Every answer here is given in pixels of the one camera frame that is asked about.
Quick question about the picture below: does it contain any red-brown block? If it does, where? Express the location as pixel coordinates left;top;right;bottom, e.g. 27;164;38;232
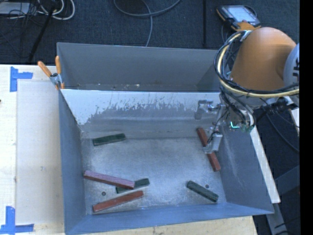
83;169;136;190
196;127;222;172
91;190;145;213

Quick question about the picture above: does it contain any dark green flat block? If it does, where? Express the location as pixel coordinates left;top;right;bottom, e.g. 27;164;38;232
115;178;151;194
186;180;220;203
92;133;127;147

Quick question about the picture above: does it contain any grey metal bin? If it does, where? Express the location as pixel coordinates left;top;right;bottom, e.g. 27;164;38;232
56;42;275;235

